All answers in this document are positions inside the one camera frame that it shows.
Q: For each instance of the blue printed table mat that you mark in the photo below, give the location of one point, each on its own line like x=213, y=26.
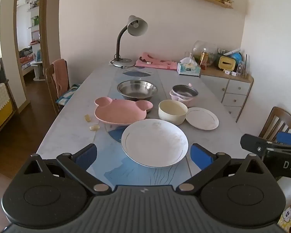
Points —
x=106, y=165

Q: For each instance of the large white plate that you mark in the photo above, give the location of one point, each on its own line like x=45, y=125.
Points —
x=155, y=143

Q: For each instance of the white shelf unit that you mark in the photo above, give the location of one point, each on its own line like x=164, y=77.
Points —
x=35, y=29

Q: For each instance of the grey desk lamp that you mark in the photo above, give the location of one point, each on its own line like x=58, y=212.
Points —
x=135, y=26

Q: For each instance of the wooden chair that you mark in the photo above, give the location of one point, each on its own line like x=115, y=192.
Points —
x=276, y=121
x=51, y=80

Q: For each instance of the cartoon printed clothing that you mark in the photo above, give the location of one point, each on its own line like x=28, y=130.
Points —
x=287, y=214

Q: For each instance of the blue globe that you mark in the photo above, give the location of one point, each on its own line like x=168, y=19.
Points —
x=237, y=57

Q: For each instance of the round glass jar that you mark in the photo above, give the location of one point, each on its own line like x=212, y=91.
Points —
x=208, y=51

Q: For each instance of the large steel bowl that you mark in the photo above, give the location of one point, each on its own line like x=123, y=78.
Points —
x=137, y=89

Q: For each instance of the tissue box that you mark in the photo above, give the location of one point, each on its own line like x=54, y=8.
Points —
x=188, y=69

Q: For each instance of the pink bear-shaped plate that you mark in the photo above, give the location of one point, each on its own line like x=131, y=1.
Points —
x=121, y=111

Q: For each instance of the cream bowl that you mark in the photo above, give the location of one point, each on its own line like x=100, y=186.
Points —
x=172, y=112

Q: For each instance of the translucent yellow piece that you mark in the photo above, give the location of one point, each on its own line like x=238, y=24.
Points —
x=93, y=127
x=87, y=118

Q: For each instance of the pink plastic container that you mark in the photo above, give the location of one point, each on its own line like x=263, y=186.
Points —
x=178, y=99

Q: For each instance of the yellow tissue holder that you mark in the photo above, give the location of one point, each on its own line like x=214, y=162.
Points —
x=226, y=63

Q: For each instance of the white drawer cabinet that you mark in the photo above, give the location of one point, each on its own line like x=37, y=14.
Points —
x=235, y=87

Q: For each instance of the cluttered bed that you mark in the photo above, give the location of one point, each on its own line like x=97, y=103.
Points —
x=26, y=58

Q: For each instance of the pink towel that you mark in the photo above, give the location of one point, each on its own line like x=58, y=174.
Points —
x=59, y=75

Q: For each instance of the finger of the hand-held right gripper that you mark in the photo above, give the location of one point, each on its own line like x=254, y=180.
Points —
x=289, y=137
x=253, y=143

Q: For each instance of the striped blue bag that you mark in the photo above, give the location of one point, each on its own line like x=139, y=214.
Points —
x=68, y=94

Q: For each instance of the small white plate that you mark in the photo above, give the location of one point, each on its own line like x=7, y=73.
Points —
x=203, y=119

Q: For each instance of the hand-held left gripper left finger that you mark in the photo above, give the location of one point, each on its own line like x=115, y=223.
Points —
x=87, y=155

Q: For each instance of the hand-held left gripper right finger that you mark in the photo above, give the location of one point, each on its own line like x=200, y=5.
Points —
x=200, y=156

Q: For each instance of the pink cloth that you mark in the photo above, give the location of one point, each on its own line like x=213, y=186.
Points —
x=155, y=62

